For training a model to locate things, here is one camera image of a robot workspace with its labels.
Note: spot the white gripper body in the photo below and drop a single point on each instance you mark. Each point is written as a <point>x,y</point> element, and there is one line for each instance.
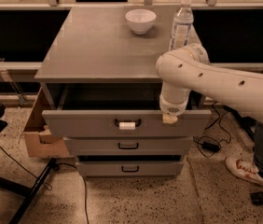
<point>173,107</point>

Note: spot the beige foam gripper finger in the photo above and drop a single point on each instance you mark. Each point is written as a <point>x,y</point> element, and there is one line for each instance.
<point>169,119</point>

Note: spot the grey top drawer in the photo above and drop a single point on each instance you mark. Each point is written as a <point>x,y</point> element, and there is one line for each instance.
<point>118,110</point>

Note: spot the grey drawer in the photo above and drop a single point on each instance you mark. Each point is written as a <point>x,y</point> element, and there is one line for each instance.
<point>118,110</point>
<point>128,146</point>
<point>129,168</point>

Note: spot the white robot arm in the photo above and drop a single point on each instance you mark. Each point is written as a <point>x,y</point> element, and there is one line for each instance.
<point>187,69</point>

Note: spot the grey drawer cabinet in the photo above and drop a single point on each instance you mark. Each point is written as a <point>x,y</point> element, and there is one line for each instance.
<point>96,46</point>

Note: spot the grey middle drawer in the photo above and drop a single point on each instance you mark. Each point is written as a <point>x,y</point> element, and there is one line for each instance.
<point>128,146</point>

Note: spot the grey bottom drawer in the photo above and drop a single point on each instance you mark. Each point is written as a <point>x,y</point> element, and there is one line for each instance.
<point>129,168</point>

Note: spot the clear plastic water bottle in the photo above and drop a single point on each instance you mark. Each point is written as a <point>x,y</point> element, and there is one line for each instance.
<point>182,23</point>

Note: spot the white ceramic bowl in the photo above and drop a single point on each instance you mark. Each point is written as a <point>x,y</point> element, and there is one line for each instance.
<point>140,21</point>

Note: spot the white and red sneaker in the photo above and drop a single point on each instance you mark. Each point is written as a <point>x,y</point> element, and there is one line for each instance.
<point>245,170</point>

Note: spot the black chair caster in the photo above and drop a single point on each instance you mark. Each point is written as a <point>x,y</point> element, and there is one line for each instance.
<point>257,198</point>

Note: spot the brown cardboard box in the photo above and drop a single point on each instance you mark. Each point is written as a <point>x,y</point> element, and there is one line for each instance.
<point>40,142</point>

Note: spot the black metal stand frame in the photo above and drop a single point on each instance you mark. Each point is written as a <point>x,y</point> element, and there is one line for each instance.
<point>27,193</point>

